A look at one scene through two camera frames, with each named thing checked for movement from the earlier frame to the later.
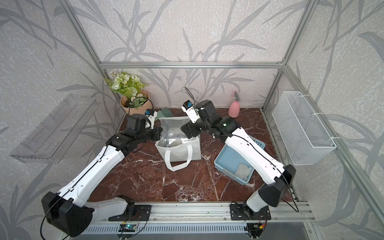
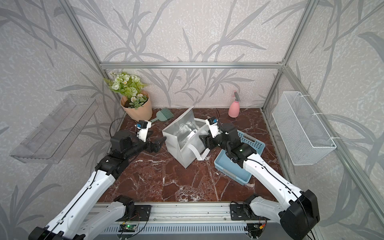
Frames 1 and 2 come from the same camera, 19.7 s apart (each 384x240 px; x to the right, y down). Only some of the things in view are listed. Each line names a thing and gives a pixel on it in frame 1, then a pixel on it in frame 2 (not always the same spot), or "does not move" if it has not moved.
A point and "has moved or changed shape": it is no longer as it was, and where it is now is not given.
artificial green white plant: x=129 y=85 does not move
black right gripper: x=190 y=126 → x=208 y=140
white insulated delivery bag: x=173 y=144 has moved or changed shape
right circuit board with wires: x=255 y=228 does not move
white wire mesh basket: x=305 y=140 does not move
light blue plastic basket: x=232 y=165 does not move
